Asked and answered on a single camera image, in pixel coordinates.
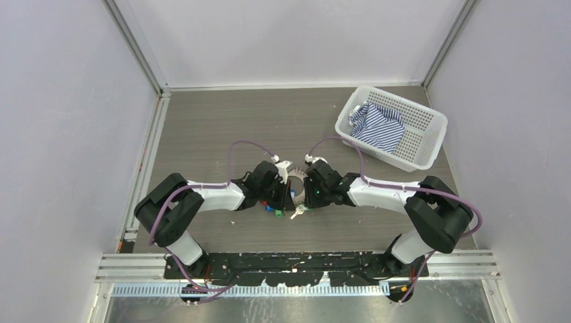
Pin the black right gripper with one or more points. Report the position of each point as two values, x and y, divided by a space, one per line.
312 202

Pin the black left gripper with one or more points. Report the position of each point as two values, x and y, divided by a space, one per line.
285 201

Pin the round metal key organizer disc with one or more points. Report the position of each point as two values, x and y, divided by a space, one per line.
296 179

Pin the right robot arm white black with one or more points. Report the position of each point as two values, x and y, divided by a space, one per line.
439 218

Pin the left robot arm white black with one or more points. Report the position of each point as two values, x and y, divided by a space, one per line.
167 211

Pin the silver metal key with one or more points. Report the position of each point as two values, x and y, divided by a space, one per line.
299 211

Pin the blue white striped cloth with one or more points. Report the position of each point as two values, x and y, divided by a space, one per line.
376 125

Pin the white perforated plastic basket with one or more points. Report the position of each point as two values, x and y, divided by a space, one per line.
425 129

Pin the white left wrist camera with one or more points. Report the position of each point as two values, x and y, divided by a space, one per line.
283 167

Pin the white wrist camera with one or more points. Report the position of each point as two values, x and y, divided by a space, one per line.
283 167
310 159

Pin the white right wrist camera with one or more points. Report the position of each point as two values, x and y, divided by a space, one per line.
310 159

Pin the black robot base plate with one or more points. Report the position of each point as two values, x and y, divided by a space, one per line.
296 269

